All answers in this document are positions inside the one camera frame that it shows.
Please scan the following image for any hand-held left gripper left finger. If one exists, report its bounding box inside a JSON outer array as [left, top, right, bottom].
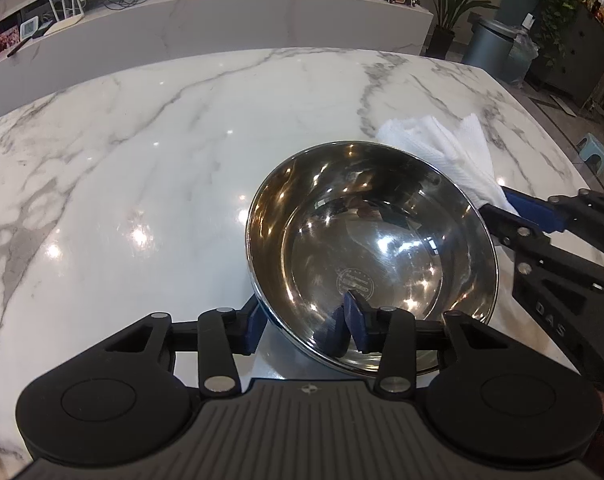
[[104, 292, 263, 396]]

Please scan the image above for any grey trash can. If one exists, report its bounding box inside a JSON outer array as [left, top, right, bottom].
[[461, 15, 519, 82]]

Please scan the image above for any blue steel bowl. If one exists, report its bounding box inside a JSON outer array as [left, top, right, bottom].
[[244, 141, 501, 377]]

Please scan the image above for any clear plastic bag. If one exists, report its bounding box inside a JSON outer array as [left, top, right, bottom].
[[507, 30, 539, 87]]

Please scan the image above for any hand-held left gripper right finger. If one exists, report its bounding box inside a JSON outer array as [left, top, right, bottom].
[[344, 290, 514, 400]]

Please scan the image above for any green leafy plant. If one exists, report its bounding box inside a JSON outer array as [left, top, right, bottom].
[[534, 0, 599, 67]]

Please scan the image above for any potted long-leaf plant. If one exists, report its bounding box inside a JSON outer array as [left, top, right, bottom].
[[416, 0, 509, 59]]

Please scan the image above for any white cleaning cloth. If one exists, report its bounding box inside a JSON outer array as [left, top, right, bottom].
[[376, 113, 522, 217]]

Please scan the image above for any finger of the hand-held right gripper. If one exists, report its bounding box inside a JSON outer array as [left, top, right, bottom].
[[481, 203, 553, 277], [501, 186, 600, 234]]

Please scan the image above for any small blue stool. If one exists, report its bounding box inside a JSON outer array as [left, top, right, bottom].
[[576, 132, 604, 176]]

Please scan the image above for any grey cabinet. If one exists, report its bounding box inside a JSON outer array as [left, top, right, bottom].
[[526, 7, 604, 107]]

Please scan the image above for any white wireless router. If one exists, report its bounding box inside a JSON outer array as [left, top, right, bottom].
[[43, 0, 89, 37]]

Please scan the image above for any white marble counter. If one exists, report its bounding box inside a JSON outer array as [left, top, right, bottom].
[[0, 0, 435, 126]]

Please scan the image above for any black pen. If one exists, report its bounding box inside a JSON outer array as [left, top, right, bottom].
[[6, 35, 36, 59]]

